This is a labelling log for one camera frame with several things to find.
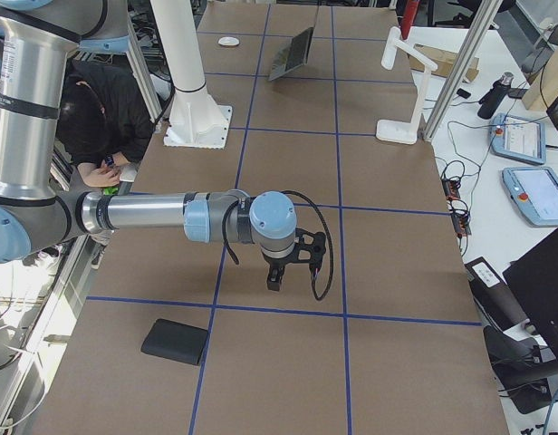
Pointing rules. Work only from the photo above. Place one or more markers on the red cylinder object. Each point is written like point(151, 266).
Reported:
point(409, 15)

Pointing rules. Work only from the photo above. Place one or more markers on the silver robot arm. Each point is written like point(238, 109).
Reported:
point(39, 36)

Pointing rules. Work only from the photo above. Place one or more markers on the lower teach pendant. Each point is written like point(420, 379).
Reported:
point(535, 193)

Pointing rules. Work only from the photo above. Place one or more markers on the black monitor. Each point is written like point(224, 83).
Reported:
point(533, 280)

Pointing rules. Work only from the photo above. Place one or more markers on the black mouse pad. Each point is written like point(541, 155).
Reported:
point(178, 342)

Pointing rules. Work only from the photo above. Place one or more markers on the grey laptop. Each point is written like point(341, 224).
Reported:
point(295, 54)

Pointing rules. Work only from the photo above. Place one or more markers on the black water bottle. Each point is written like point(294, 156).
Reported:
point(490, 102)

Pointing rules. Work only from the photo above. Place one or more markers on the white computer mouse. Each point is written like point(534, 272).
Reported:
point(228, 41)

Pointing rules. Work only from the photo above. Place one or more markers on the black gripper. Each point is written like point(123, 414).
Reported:
point(275, 263)

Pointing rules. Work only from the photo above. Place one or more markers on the black labelled box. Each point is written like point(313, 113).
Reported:
point(495, 296)

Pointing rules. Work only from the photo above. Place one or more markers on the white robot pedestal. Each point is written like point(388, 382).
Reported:
point(195, 120)

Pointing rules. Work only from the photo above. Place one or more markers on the aluminium frame post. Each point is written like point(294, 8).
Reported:
point(475, 34)

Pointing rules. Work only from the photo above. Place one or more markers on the person in black jacket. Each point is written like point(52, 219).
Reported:
point(103, 122)

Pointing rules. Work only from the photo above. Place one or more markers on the cardboard box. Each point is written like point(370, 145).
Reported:
point(445, 61)

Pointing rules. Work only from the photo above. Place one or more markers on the upper teach pendant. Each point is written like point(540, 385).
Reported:
point(518, 139)

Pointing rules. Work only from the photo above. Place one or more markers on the teach pendant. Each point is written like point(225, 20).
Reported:
point(535, 193)
point(518, 139)

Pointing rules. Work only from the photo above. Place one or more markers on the black power strip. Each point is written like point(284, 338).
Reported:
point(458, 209)

